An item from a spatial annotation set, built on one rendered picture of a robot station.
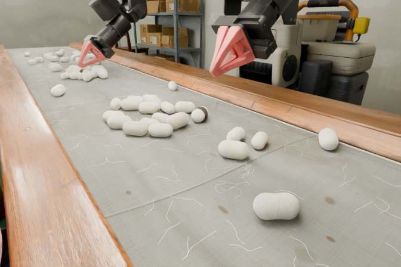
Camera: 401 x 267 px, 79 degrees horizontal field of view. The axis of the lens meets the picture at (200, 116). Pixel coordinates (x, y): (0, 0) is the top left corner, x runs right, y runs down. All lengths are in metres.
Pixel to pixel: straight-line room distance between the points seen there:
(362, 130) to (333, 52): 0.82
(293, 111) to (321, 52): 0.80
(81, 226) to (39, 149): 0.13
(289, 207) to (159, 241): 0.10
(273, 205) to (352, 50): 1.00
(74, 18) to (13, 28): 0.98
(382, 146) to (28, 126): 0.44
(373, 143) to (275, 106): 0.15
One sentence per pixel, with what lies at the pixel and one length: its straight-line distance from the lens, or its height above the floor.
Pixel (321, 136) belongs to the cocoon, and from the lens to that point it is 0.35.
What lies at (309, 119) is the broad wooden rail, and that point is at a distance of 0.41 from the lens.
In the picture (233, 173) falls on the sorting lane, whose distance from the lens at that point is 0.27.
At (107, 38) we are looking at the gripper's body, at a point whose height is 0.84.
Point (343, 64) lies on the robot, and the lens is 1.18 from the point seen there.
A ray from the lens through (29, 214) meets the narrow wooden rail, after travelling 0.22.
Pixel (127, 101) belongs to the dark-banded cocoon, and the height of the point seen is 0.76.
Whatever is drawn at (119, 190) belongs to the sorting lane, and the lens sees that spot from 0.25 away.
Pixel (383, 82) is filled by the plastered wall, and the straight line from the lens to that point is 2.34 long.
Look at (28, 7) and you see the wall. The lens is 5.26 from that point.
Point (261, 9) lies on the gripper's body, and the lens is 0.44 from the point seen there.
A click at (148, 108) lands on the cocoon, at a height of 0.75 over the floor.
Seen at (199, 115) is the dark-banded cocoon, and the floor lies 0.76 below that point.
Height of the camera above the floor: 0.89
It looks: 21 degrees down
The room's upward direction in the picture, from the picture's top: 1 degrees clockwise
